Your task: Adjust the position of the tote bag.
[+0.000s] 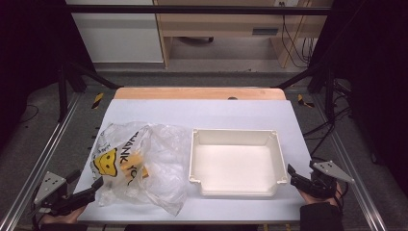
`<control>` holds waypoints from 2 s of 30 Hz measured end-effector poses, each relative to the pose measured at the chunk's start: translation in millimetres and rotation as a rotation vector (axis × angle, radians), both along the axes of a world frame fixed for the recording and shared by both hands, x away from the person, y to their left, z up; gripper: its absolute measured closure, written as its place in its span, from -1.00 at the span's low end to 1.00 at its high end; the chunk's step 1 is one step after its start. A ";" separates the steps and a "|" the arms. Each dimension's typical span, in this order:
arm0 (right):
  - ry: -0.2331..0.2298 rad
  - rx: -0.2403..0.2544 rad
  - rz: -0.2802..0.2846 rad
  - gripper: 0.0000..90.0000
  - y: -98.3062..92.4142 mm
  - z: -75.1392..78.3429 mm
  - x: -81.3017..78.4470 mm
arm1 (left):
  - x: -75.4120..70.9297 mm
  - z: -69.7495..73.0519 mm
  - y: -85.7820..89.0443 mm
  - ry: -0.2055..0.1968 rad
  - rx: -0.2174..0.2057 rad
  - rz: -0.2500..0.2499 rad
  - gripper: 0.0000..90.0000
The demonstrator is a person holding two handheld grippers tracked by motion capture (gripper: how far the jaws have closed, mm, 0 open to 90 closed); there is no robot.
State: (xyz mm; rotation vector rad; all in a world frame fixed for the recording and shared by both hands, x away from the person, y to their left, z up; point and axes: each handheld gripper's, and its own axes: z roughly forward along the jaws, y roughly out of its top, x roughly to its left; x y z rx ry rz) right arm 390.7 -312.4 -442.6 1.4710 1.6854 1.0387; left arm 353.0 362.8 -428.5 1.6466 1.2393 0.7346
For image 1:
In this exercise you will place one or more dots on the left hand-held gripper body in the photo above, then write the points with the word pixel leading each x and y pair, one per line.
pixel 48 189

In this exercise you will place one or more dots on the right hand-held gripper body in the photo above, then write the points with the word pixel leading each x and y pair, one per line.
pixel 324 181

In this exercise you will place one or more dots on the yellow drink carton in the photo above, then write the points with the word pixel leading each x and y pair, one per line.
pixel 135 165

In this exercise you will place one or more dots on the white plastic bin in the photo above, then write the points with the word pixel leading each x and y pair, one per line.
pixel 235 166

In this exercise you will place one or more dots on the clear plastic bag yellow print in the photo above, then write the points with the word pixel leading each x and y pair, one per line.
pixel 160 160

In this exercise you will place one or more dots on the person's right hand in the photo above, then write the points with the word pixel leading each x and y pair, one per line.
pixel 312 199

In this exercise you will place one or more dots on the person's left hand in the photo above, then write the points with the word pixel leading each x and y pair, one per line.
pixel 65 218

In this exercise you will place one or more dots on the yellow black tape strip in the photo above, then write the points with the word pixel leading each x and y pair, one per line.
pixel 303 101
pixel 97 100

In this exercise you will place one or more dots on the black metal stand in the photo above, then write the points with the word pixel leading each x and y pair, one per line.
pixel 329 93
pixel 62 93

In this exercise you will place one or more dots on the white table cover sheet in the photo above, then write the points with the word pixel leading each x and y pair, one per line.
pixel 205 112

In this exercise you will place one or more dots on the white cabinet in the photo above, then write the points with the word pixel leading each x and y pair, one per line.
pixel 118 35

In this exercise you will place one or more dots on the wooden desk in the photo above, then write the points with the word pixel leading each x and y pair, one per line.
pixel 221 24

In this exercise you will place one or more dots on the black chair base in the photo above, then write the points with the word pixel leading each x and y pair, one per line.
pixel 197 39

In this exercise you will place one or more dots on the aluminium rail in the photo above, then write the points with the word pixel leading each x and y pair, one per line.
pixel 41 160
pixel 352 166

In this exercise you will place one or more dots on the black horizontal frame bar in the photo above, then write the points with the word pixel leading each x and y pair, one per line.
pixel 192 10

